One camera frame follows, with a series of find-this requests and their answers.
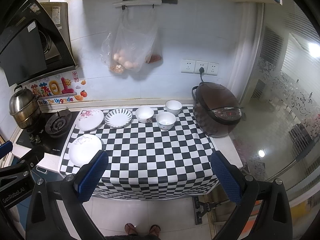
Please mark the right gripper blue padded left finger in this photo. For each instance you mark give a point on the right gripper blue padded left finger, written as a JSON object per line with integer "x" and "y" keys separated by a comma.
{"x": 89, "y": 176}

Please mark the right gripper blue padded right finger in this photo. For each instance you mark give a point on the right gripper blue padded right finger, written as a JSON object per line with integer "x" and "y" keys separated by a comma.
{"x": 229, "y": 176}

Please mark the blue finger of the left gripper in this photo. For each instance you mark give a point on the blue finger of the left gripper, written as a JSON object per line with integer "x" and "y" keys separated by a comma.
{"x": 5, "y": 148}

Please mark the white grey-flower plate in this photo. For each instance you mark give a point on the white grey-flower plate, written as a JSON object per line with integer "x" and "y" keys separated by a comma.
{"x": 83, "y": 149}

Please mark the white pink-flower plate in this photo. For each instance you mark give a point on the white pink-flower plate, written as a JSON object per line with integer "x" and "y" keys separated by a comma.
{"x": 89, "y": 119}

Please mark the white blue-striped plate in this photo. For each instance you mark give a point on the white blue-striped plate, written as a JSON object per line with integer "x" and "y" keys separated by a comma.
{"x": 118, "y": 118}

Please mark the white bowl front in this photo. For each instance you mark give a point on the white bowl front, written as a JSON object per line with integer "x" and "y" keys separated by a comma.
{"x": 165, "y": 120}

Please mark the white bowl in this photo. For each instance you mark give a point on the white bowl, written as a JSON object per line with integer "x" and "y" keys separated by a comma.
{"x": 144, "y": 114}
{"x": 173, "y": 106}
{"x": 165, "y": 120}

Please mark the steel steamer pot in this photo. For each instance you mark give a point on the steel steamer pot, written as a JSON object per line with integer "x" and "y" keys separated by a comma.
{"x": 24, "y": 107}

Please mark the black gas stove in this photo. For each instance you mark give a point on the black gas stove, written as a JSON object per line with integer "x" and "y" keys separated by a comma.
{"x": 50, "y": 131}

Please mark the person's left foot sandal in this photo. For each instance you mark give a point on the person's left foot sandal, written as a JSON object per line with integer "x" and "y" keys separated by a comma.
{"x": 130, "y": 229}

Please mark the person's foot sandal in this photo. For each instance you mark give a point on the person's foot sandal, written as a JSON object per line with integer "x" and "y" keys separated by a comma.
{"x": 155, "y": 230}
{"x": 130, "y": 229}

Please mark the black white checkered mat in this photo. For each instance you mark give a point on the black white checkered mat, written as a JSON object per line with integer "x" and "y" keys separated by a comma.
{"x": 146, "y": 163}

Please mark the brown rice cooker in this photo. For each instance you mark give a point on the brown rice cooker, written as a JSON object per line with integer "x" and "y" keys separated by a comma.
{"x": 216, "y": 110}

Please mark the person's right foot sandal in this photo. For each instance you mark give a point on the person's right foot sandal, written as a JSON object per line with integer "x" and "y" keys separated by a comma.
{"x": 155, "y": 230}

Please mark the black range hood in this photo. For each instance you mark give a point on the black range hood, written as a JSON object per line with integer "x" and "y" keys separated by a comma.
{"x": 36, "y": 42}

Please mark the red-content plastic bag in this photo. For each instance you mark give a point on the red-content plastic bag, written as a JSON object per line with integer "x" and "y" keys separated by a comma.
{"x": 155, "y": 53}

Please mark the clear bag of eggs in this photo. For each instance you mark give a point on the clear bag of eggs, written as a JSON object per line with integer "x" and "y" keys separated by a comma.
{"x": 130, "y": 43}

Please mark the colourful wall sticker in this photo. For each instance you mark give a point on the colourful wall sticker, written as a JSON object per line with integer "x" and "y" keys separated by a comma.
{"x": 62, "y": 88}

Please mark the white wall socket strip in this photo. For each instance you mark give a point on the white wall socket strip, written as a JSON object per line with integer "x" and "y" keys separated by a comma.
{"x": 192, "y": 66}

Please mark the white wall hook rail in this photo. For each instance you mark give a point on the white wall hook rail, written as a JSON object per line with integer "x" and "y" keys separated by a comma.
{"x": 129, "y": 3}

